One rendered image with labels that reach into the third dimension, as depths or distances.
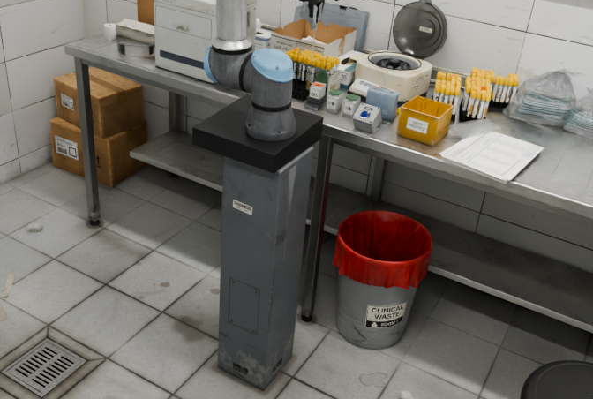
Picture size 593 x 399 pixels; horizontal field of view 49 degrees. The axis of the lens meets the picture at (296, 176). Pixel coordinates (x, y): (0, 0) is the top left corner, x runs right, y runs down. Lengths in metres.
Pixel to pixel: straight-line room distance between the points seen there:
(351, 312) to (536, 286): 0.71
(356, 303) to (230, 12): 1.17
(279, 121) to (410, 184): 1.17
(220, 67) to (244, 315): 0.83
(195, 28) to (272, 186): 0.76
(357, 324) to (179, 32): 1.26
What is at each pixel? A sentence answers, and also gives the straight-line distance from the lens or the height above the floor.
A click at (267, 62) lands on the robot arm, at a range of 1.80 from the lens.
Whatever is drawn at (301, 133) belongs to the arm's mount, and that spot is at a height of 0.94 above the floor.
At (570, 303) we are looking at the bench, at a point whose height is 0.27.
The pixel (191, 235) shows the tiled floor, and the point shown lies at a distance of 3.11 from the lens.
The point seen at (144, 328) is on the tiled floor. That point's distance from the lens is 2.62.
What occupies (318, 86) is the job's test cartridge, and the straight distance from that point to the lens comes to 2.26.
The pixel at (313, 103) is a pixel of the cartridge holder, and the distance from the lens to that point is 2.27.
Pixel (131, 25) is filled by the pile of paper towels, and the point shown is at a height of 0.91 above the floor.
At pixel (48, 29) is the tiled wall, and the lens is 3.60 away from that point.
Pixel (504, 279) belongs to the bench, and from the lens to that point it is 2.65.
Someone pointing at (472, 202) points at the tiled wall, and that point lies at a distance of 2.85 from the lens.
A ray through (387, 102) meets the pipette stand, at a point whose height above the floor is 0.94.
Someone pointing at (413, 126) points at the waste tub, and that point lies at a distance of 2.11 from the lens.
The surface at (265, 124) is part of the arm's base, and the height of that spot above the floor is 0.99.
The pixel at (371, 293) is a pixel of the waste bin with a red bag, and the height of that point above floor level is 0.29.
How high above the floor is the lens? 1.76
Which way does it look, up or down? 29 degrees down
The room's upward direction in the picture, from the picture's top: 5 degrees clockwise
